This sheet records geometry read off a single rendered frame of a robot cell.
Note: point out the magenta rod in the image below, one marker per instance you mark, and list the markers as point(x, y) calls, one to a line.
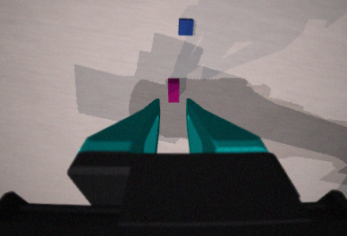
point(173, 90)

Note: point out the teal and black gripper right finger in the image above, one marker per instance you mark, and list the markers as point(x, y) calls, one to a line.
point(217, 134)

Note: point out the small blue cube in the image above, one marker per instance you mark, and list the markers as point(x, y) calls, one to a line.
point(185, 27)

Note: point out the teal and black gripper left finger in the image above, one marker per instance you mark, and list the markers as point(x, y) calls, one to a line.
point(130, 133)

